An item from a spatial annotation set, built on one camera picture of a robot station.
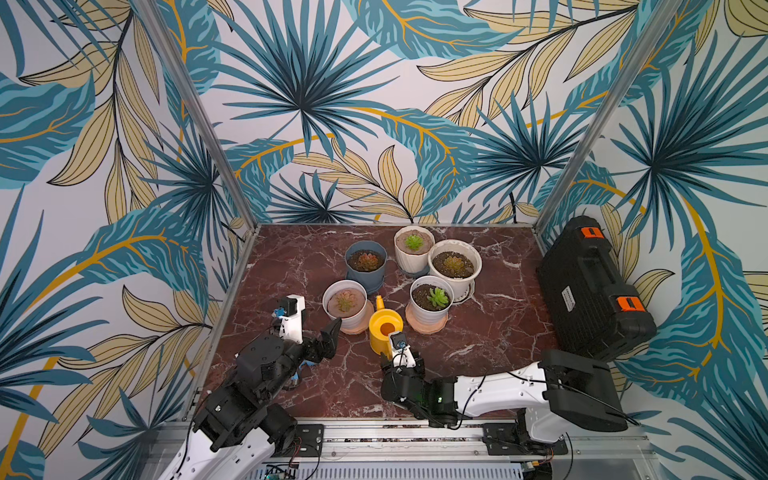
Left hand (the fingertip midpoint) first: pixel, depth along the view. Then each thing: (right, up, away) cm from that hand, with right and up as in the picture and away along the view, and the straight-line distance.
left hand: (325, 322), depth 68 cm
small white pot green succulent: (+27, +3, +20) cm, 34 cm away
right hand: (+15, -11, +12) cm, 22 cm away
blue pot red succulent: (+7, +13, +27) cm, 31 cm away
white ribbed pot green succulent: (+23, +19, +32) cm, 43 cm away
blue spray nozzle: (-11, -18, +14) cm, 25 cm away
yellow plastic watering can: (+13, -3, +13) cm, 18 cm away
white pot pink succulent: (+3, +3, +17) cm, 18 cm away
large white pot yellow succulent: (+36, +13, +27) cm, 47 cm away
